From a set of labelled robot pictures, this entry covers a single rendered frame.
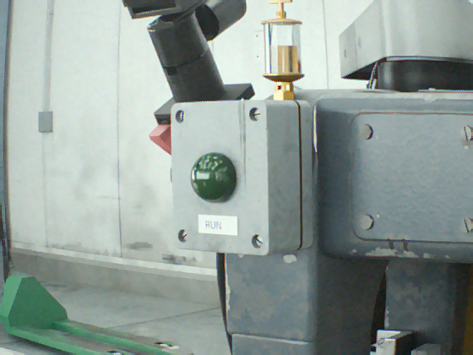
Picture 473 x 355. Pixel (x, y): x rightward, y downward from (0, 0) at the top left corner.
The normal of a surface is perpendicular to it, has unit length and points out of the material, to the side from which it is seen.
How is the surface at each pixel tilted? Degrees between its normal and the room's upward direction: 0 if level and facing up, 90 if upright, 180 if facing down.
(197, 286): 90
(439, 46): 90
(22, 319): 76
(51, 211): 90
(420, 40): 90
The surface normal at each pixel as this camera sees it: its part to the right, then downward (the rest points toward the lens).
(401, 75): -0.70, 0.05
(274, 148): 0.77, 0.02
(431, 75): -0.25, 0.06
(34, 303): 0.74, -0.23
